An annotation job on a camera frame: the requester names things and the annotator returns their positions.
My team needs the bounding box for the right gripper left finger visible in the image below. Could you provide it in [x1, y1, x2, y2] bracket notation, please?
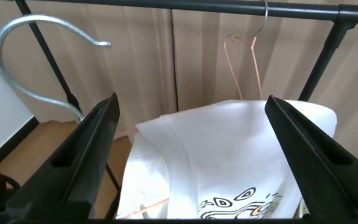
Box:
[6, 92, 121, 218]

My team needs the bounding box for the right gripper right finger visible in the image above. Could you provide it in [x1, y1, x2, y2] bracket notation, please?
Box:
[264, 95, 358, 218]

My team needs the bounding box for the white garment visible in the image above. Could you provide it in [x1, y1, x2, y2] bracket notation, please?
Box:
[116, 98, 338, 220]

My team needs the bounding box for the pink clothes hanger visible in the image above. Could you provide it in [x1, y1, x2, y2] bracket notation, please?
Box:
[223, 0, 269, 101]
[0, 14, 170, 218]

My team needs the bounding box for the black clothes rack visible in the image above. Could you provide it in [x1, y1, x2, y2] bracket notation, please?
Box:
[14, 0, 358, 220]

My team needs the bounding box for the beige curtain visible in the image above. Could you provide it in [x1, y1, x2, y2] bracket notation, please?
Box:
[0, 0, 358, 174]

